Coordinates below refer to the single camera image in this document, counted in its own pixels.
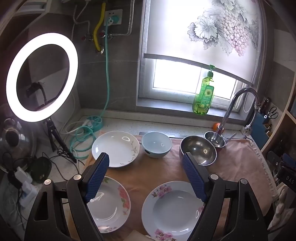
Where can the window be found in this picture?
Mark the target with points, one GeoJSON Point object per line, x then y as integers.
{"type": "Point", "coordinates": [171, 78]}

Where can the orange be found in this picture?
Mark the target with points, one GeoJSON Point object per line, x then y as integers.
{"type": "Point", "coordinates": [215, 126]}

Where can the white wall socket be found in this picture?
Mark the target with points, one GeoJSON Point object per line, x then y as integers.
{"type": "Point", "coordinates": [113, 17]}

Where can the plate with large pink flowers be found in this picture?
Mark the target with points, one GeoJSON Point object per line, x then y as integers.
{"type": "Point", "coordinates": [108, 208]}

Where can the white cloth bag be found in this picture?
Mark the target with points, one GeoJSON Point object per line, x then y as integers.
{"type": "Point", "coordinates": [282, 208]}

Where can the small steel bowl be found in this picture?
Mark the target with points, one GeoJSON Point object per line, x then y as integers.
{"type": "Point", "coordinates": [215, 139]}

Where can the metal flexible pipe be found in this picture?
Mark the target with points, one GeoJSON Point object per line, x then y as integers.
{"type": "Point", "coordinates": [129, 25]}

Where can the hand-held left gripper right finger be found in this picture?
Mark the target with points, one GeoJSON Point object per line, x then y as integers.
{"type": "Point", "coordinates": [194, 178]}

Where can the round teal power strip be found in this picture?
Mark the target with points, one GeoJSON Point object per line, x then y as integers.
{"type": "Point", "coordinates": [94, 121]}

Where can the grape print roller blind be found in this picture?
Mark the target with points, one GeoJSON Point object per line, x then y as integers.
{"type": "Point", "coordinates": [196, 27]}

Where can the pink cloth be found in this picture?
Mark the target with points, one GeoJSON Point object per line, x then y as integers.
{"type": "Point", "coordinates": [161, 169]}

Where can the black tripod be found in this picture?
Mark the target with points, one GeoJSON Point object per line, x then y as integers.
{"type": "Point", "coordinates": [52, 134]}

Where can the plate with small purple flowers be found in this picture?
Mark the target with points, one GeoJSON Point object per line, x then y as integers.
{"type": "Point", "coordinates": [171, 208]}

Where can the green dish soap bottle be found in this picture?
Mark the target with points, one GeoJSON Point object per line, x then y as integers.
{"type": "Point", "coordinates": [204, 97]}

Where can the steel bowl with red outside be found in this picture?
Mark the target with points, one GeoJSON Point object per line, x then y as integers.
{"type": "Point", "coordinates": [198, 148]}

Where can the scissors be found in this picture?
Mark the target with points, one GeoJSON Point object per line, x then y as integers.
{"type": "Point", "coordinates": [272, 112]}

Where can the white plug adapters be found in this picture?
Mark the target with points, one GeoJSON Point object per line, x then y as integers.
{"type": "Point", "coordinates": [25, 183]}

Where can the black round object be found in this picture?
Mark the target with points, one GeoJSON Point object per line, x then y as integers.
{"type": "Point", "coordinates": [41, 166]}

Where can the chrome faucet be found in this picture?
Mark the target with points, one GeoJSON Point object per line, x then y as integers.
{"type": "Point", "coordinates": [240, 92]}

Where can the light blue bowl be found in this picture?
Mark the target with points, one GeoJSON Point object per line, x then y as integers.
{"type": "Point", "coordinates": [156, 143]}

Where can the white plate with leaf print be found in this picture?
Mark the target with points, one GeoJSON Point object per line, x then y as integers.
{"type": "Point", "coordinates": [115, 146]}

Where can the blue knife holder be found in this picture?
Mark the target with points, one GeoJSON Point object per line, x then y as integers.
{"type": "Point", "coordinates": [261, 129]}

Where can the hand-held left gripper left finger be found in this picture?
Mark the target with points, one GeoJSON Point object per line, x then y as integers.
{"type": "Point", "coordinates": [98, 178]}

